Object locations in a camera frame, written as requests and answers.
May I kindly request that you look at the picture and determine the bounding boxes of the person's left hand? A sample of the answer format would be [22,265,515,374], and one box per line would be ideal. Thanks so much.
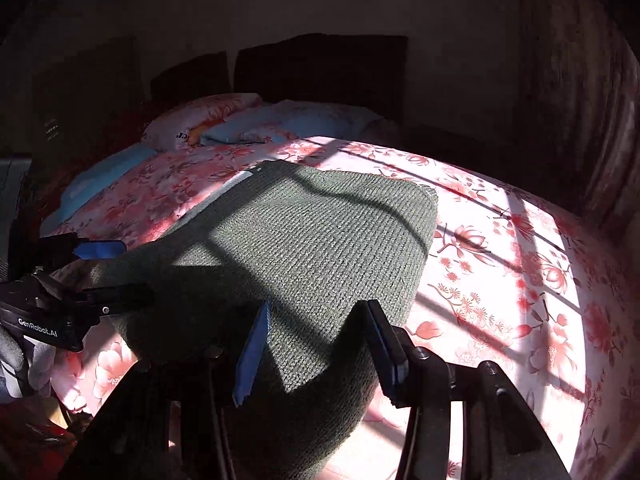
[0,327,57,393]

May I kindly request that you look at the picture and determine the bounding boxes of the light blue cloth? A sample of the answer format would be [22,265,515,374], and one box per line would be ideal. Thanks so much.
[40,142,158,237]

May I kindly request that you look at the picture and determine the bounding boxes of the floral bed sheet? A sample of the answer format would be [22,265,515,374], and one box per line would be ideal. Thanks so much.
[39,135,640,480]

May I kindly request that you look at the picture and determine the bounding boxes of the floral pillow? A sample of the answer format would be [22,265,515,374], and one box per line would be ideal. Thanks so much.
[141,92,264,153]

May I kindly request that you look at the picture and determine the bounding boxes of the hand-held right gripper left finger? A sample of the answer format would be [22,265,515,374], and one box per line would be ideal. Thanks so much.
[75,299,274,480]

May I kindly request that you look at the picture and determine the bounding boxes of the floral curtain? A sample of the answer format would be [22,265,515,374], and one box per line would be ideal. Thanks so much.
[515,0,640,226]

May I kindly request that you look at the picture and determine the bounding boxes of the green and white knit sweater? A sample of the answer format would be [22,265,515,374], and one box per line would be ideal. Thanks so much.
[86,160,440,480]

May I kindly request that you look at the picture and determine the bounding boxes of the light blue pillow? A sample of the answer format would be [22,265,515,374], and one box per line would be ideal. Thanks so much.
[200,100,387,147]

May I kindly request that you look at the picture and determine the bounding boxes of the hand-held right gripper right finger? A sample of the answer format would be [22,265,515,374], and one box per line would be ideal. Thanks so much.
[359,299,571,480]

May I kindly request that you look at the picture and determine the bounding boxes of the red clothing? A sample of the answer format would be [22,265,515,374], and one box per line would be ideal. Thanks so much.
[0,392,81,480]

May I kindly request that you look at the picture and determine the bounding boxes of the dark headboard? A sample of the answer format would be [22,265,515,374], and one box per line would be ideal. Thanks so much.
[150,34,410,127]

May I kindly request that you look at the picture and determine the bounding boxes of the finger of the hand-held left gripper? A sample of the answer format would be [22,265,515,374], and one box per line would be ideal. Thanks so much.
[75,281,157,317]
[72,240,128,262]

